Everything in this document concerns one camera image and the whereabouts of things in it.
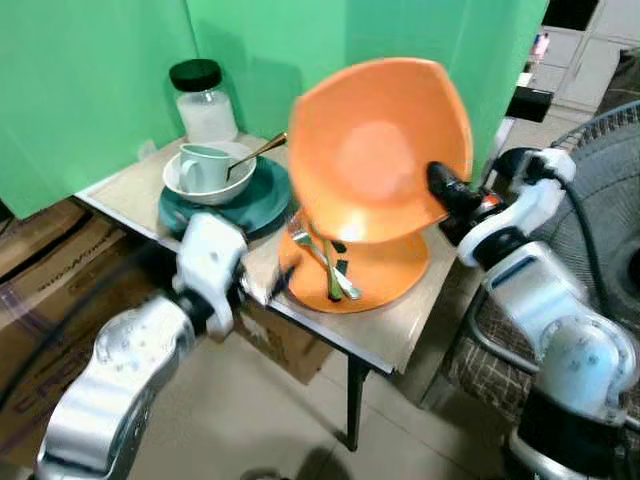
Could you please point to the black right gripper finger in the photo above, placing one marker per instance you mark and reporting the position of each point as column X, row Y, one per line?
column 447, row 182

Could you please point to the large orange square bowl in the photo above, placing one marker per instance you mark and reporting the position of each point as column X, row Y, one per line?
column 370, row 150

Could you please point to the silver fork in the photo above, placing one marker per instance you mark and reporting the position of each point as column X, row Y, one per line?
column 322, row 262

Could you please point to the small brown cardboard box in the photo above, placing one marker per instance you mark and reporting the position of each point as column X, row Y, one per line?
column 285, row 345

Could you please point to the teal plate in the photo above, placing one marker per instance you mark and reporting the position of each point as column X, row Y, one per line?
column 262, row 200

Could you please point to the orange plate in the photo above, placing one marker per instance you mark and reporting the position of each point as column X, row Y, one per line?
column 390, row 270

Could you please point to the white bowl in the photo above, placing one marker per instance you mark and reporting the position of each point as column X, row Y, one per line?
column 240, row 180

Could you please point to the black box device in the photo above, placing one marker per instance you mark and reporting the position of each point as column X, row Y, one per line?
column 530, row 105

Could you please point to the beige table with black legs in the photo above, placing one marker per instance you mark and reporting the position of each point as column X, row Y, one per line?
column 390, row 330

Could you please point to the pale green mug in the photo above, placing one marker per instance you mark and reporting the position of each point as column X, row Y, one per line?
column 205, row 170

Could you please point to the gold spoon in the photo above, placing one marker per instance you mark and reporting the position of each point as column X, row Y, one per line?
column 262, row 148

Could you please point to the plaid padded chair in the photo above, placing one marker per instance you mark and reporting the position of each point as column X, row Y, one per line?
column 480, row 360

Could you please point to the grey standing fan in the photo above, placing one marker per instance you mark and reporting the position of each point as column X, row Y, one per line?
column 610, row 180

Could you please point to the small colourful packet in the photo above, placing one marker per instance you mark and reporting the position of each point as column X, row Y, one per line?
column 541, row 47

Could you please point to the glass jar with black lid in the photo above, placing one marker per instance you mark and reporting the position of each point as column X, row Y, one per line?
column 205, row 110

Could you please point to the white cabinet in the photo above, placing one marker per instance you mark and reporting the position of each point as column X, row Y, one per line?
column 590, row 60

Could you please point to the dark plaid cushion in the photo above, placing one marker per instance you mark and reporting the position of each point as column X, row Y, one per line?
column 625, row 80

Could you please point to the printed large cardboard box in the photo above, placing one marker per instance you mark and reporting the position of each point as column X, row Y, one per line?
column 40, row 340

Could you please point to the green backdrop screen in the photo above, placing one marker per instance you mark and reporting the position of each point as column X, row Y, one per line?
column 90, row 90

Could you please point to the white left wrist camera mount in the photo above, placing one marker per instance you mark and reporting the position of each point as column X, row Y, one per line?
column 210, row 260

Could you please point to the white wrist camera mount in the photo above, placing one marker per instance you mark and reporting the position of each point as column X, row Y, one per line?
column 210, row 260
column 520, row 210

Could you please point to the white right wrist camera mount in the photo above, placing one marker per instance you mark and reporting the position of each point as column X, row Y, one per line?
column 520, row 210

